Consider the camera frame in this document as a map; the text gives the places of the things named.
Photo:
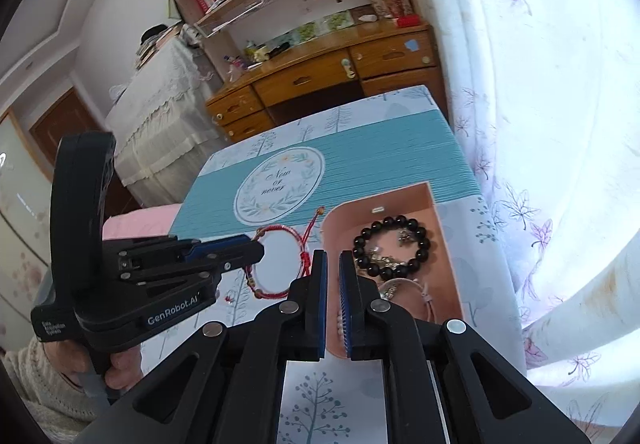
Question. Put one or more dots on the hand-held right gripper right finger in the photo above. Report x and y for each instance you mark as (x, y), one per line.
(352, 304)

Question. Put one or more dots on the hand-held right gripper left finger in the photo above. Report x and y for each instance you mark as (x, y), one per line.
(320, 304)

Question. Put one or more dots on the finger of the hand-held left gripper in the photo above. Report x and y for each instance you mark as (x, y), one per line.
(215, 246)
(235, 259)

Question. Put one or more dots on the pink plastic box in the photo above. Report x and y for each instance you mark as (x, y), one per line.
(440, 274)

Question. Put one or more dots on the person's left forearm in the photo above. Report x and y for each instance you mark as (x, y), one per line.
(35, 389)

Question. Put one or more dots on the person's left hand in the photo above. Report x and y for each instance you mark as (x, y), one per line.
(125, 369)

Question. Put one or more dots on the pink blanket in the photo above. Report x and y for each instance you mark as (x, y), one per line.
(140, 221)

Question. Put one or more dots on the floral sliding wardrobe door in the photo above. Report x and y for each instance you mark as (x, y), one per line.
(20, 224)

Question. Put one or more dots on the white lace furniture cover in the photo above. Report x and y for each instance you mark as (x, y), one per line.
(165, 99)

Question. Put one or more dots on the pink bottle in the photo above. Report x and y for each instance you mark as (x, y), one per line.
(233, 64)

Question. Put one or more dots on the brown wooden door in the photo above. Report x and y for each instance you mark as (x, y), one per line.
(65, 124)

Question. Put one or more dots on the stack of books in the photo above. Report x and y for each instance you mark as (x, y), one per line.
(160, 51)

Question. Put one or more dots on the wooden desk with drawers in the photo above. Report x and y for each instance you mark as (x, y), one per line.
(310, 54)

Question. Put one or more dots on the white drawer hook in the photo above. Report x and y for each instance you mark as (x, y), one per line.
(347, 68)

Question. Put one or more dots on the black hat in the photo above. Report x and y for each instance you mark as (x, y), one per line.
(155, 33)

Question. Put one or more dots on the green picture card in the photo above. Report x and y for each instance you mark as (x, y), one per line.
(307, 31)
(337, 21)

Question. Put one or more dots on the white tube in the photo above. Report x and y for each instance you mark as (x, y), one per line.
(368, 18)

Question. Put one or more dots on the small red box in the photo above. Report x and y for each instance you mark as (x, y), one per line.
(408, 20)

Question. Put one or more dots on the floral mug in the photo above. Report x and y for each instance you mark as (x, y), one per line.
(395, 3)

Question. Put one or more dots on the white leaf print curtain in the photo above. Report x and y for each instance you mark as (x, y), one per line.
(550, 74)

